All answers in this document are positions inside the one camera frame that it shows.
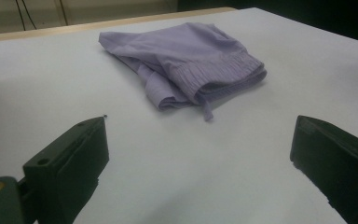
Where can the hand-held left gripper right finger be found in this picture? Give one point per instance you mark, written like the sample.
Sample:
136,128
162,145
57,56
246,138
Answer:
338,161

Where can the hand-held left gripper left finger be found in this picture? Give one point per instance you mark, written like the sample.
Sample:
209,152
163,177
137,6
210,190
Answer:
65,161

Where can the purple shorts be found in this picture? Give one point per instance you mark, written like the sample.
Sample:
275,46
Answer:
186,62

